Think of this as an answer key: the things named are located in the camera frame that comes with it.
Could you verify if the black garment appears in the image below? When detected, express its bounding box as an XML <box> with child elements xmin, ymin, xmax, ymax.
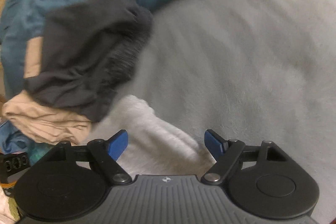
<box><xmin>23</xmin><ymin>0</ymin><xmax>154</xmax><ymax>123</ymax></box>

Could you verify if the white fleece robe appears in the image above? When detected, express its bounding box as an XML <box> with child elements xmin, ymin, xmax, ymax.
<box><xmin>91</xmin><ymin>95</ymin><xmax>217</xmax><ymax>177</ymax></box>

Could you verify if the beige garment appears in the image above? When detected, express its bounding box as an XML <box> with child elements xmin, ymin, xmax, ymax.
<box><xmin>2</xmin><ymin>90</ymin><xmax>93</xmax><ymax>143</ymax></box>

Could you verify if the green-blue cloth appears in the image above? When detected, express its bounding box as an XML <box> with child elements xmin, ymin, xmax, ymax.
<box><xmin>28</xmin><ymin>143</ymin><xmax>50</xmax><ymax>165</ymax></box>

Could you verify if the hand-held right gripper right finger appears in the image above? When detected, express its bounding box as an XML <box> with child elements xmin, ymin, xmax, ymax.
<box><xmin>201</xmin><ymin>129</ymin><xmax>289</xmax><ymax>185</ymax></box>

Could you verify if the blue denim garment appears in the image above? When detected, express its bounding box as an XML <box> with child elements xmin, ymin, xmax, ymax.
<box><xmin>0</xmin><ymin>120</ymin><xmax>36</xmax><ymax>159</ymax></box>

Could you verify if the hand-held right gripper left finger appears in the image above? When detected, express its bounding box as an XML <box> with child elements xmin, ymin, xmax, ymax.
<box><xmin>45</xmin><ymin>130</ymin><xmax>132</xmax><ymax>184</ymax></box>

